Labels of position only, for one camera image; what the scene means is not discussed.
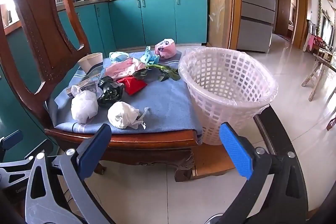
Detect white plastic bag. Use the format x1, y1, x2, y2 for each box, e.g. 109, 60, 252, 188
71, 85, 98, 124
107, 101, 149, 129

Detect wooden bench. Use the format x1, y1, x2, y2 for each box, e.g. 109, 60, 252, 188
301, 53, 335, 102

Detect teal kitchen cabinets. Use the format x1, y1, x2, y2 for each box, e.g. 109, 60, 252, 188
0, 0, 209, 162

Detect dark green foil bag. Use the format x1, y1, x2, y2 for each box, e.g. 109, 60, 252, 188
97, 76, 124, 108

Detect light blue cloth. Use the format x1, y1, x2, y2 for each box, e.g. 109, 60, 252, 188
139, 46, 160, 65

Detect white plastic trash basket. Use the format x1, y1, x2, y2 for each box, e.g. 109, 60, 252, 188
178, 47, 278, 145

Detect pink tissue pack wrapper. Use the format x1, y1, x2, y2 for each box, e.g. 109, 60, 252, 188
154, 39, 177, 59

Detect blue striped seat cloth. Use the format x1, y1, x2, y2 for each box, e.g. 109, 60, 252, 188
46, 50, 203, 144

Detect red plastic bag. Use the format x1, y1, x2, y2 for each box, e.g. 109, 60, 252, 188
117, 76, 147, 96

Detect paper cup with blue waves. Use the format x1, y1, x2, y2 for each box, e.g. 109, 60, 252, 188
77, 52, 103, 74

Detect light blue face mask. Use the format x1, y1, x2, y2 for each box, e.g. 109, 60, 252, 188
109, 51, 129, 63

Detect large pink printed bag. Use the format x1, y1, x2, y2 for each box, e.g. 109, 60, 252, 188
105, 57, 146, 80

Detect green vegetable leaves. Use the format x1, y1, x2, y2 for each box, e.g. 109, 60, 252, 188
132, 64, 181, 82

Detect clear printed plastic wrapper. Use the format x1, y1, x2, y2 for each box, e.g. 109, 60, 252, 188
66, 75, 100, 98

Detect grey refrigerator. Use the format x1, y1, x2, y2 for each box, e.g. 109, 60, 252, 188
237, 0, 276, 53

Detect white plastic bag front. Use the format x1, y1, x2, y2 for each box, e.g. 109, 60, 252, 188
107, 101, 149, 129

